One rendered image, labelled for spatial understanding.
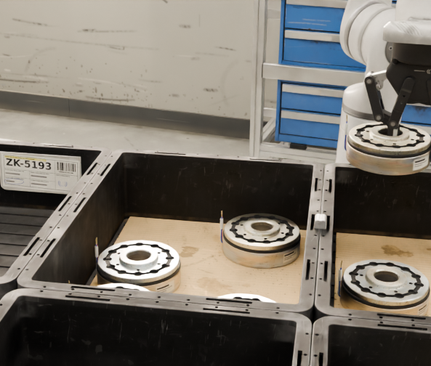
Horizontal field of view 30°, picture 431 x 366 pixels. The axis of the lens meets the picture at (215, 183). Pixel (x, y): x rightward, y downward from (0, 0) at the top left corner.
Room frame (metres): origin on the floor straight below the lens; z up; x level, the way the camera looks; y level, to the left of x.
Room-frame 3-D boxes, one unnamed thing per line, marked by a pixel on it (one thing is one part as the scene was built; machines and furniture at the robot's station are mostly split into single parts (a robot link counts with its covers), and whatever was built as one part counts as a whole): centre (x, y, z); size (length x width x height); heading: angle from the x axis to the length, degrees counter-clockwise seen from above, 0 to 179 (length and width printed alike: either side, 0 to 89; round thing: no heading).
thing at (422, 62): (0.95, -0.25, 1.10); 0.08 x 0.08 x 0.09
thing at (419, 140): (0.96, -0.22, 1.00); 0.10 x 0.10 x 0.01
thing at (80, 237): (0.88, 0.02, 0.87); 0.40 x 0.30 x 0.11; 172
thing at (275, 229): (0.98, -0.06, 0.86); 0.05 x 0.05 x 0.01
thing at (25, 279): (0.88, 0.02, 0.92); 0.40 x 0.30 x 0.02; 172
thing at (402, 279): (0.85, -0.20, 0.86); 0.05 x 0.05 x 0.01
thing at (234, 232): (0.98, -0.06, 0.86); 0.10 x 0.10 x 0.01
